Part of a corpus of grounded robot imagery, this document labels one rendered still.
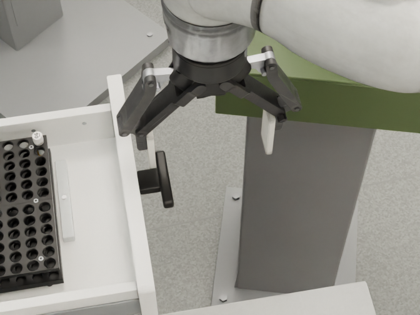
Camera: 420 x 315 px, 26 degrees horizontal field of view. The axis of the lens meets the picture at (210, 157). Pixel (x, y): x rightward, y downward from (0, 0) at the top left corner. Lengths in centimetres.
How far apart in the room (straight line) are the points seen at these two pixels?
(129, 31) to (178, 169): 41
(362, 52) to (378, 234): 137
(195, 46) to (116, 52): 145
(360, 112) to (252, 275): 72
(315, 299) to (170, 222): 95
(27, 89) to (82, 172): 112
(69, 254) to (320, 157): 54
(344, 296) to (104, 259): 30
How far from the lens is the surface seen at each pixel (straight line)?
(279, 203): 161
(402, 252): 205
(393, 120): 125
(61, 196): 111
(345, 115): 125
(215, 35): 83
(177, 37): 85
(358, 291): 115
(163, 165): 104
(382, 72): 72
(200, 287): 197
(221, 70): 88
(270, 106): 99
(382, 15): 70
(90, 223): 110
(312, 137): 143
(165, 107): 96
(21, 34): 229
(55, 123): 112
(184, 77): 92
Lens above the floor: 179
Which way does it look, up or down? 57 degrees down
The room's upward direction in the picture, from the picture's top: straight up
